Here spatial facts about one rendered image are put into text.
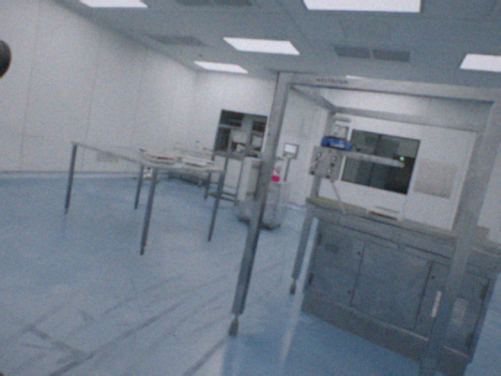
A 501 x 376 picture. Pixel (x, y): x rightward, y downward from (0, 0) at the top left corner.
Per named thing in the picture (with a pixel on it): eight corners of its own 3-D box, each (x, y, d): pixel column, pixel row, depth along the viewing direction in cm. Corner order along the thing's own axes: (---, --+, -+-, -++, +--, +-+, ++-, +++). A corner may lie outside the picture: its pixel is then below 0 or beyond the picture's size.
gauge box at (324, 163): (307, 174, 261) (312, 149, 259) (311, 175, 270) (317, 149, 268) (334, 180, 250) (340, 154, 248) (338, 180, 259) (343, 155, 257)
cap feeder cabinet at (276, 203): (235, 220, 538) (244, 174, 530) (250, 217, 590) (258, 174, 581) (271, 232, 513) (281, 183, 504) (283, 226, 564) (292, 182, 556)
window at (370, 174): (340, 180, 745) (352, 128, 732) (340, 180, 746) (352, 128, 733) (406, 195, 690) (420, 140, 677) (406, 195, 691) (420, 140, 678)
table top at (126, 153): (70, 143, 389) (70, 140, 388) (145, 151, 481) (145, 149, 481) (155, 169, 309) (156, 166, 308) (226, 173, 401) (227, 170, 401)
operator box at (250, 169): (236, 199, 204) (244, 157, 201) (250, 198, 219) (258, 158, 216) (244, 201, 201) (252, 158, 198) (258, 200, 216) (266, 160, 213)
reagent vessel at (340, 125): (325, 135, 261) (330, 111, 259) (331, 138, 274) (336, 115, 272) (344, 139, 253) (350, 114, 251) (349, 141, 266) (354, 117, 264)
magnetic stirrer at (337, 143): (318, 146, 260) (320, 134, 259) (326, 149, 278) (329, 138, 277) (343, 150, 250) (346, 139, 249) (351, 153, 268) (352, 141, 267)
